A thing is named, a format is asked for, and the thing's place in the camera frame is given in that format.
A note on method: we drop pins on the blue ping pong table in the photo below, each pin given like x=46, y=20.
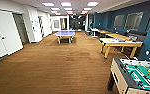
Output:
x=64, y=33

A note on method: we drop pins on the dark trash bin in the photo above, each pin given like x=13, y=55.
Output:
x=88, y=32

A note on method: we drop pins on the small white table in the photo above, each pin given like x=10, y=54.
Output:
x=94, y=31

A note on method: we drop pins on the square ceiling light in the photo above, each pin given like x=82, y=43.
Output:
x=68, y=9
x=57, y=13
x=55, y=9
x=70, y=12
x=83, y=12
x=48, y=4
x=93, y=4
x=66, y=4
x=87, y=8

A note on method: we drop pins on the yellow air hockey table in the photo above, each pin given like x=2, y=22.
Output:
x=121, y=44

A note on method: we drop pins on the grey door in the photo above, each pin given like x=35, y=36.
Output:
x=21, y=30

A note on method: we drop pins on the foosball table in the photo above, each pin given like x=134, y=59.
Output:
x=137, y=75

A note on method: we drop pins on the white double door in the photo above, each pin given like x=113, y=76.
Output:
x=4, y=36

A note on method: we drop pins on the white wall outlet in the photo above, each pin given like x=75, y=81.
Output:
x=147, y=52

